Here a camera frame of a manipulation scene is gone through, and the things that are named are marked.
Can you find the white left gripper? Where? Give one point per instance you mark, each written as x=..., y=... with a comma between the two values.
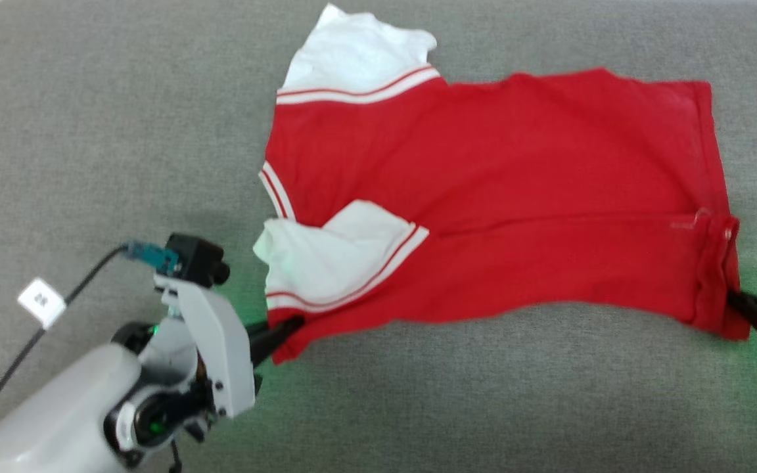
x=221, y=348

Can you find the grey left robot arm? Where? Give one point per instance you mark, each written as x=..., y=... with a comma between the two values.
x=63, y=414

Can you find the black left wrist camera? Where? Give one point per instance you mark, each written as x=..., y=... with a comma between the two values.
x=194, y=258

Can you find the red and white garment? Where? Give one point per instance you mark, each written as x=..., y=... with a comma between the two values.
x=497, y=197

